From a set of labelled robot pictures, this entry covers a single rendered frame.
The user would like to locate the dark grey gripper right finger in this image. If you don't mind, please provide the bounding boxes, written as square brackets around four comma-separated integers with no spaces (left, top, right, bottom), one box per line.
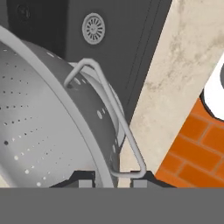
[129,170,177,189]

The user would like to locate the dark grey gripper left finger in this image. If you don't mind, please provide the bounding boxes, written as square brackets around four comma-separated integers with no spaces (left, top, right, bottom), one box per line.
[50,170,97,189]

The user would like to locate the grey metal colander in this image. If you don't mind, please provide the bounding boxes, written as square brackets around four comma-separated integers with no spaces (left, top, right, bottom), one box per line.
[0,25,147,189]

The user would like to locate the dark grey sink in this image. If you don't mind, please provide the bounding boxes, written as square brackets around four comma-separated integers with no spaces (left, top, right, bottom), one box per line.
[0,0,173,124]

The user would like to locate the white round object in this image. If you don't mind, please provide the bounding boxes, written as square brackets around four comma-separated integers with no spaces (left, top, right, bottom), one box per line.
[199,52,224,123]

